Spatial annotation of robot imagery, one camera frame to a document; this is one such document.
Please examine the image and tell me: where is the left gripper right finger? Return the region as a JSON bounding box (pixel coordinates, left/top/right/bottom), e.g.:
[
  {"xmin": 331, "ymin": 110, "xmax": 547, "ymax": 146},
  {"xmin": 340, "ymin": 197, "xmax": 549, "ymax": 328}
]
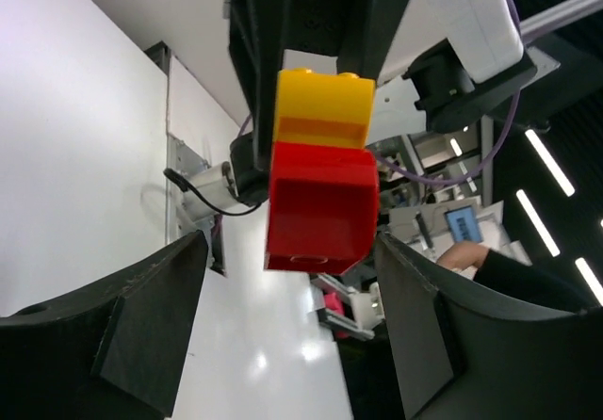
[{"xmin": 375, "ymin": 233, "xmax": 602, "ymax": 419}]

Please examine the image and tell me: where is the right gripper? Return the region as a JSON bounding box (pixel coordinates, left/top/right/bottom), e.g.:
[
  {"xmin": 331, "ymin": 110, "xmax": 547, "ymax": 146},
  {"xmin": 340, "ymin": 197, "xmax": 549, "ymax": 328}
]
[{"xmin": 228, "ymin": 0, "xmax": 410, "ymax": 170}]

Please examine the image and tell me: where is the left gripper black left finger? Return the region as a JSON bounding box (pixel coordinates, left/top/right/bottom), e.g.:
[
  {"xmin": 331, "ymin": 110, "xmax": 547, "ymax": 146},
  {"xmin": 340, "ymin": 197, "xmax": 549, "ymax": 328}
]
[{"xmin": 1, "ymin": 231, "xmax": 208, "ymax": 419}]

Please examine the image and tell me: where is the yellow striped lego piece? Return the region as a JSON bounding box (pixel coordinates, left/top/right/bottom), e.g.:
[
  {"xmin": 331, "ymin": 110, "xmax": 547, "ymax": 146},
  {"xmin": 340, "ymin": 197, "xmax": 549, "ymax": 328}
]
[{"xmin": 273, "ymin": 68, "xmax": 375, "ymax": 149}]

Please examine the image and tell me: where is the multicolour lego stack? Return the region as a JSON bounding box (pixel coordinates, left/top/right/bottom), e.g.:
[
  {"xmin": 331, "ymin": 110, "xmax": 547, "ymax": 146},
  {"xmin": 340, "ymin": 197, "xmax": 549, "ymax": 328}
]
[{"xmin": 263, "ymin": 140, "xmax": 381, "ymax": 278}]

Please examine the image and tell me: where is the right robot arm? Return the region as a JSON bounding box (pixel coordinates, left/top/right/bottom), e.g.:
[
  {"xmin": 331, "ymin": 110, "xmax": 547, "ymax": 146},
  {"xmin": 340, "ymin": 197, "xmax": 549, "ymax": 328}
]
[{"xmin": 164, "ymin": 0, "xmax": 410, "ymax": 215}]

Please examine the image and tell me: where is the person's hand and sleeve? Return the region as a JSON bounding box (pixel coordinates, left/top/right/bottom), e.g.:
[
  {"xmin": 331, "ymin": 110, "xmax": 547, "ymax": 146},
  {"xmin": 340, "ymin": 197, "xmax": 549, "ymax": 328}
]
[{"xmin": 436, "ymin": 241, "xmax": 595, "ymax": 313}]

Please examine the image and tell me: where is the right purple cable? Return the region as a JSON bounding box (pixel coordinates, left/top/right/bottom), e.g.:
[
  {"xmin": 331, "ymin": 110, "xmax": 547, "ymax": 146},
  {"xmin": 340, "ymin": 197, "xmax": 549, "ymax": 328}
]
[{"xmin": 235, "ymin": 0, "xmax": 524, "ymax": 186}]

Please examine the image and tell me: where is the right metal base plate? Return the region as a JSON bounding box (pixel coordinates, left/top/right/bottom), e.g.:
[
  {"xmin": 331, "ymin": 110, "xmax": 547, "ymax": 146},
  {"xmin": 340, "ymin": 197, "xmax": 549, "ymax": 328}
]
[{"xmin": 166, "ymin": 134, "xmax": 226, "ymax": 277}]

